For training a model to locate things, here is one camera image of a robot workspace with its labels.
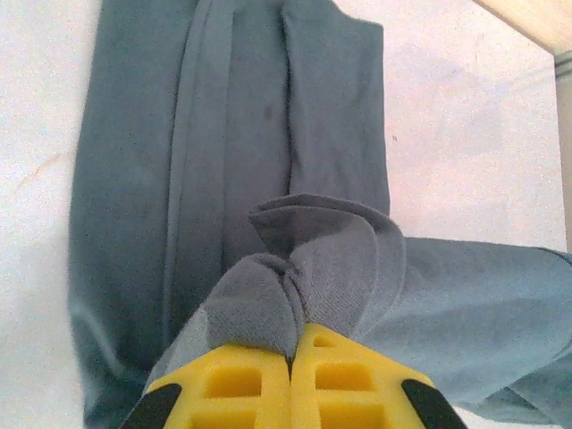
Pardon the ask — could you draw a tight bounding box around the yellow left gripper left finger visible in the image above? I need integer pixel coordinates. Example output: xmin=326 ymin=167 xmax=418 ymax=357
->
xmin=120 ymin=347 xmax=292 ymax=429

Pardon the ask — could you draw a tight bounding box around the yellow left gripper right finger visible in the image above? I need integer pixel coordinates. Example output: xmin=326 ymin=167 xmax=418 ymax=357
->
xmin=289 ymin=324 xmax=468 ymax=429

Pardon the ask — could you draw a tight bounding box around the grey t-shirt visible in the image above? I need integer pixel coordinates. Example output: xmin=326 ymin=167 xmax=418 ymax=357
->
xmin=66 ymin=0 xmax=572 ymax=429

